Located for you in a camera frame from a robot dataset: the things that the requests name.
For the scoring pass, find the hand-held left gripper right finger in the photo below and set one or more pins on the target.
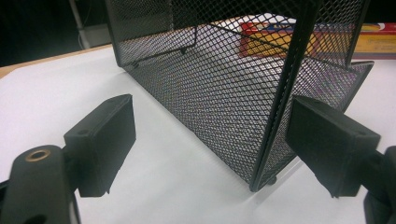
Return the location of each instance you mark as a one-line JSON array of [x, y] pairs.
[[330, 141]]

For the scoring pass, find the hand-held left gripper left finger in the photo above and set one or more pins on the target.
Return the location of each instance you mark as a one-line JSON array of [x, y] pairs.
[[99, 146]]

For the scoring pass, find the black metal mesh file rack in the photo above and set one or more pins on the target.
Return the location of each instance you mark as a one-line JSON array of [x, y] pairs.
[[230, 93]]

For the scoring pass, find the red and yellow box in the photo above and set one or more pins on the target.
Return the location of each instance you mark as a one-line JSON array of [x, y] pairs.
[[373, 42]]

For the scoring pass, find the white metal stand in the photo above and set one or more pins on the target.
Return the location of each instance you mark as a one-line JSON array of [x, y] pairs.
[[88, 29]]

